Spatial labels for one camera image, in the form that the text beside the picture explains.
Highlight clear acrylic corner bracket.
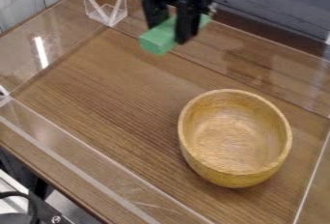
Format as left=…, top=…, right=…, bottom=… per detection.
left=82, top=0, right=128, bottom=27

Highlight black cable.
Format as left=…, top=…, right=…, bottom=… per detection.
left=0, top=191, right=44, bottom=224

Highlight black metal clamp bracket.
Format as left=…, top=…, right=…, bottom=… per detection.
left=26, top=191, right=77, bottom=224

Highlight clear acrylic tray walls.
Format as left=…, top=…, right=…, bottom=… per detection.
left=0, top=0, right=330, bottom=224

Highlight green rectangular block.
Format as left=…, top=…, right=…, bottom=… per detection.
left=137, top=13, right=213, bottom=57

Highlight brown wooden bowl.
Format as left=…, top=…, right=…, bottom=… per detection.
left=177, top=89, right=292, bottom=188

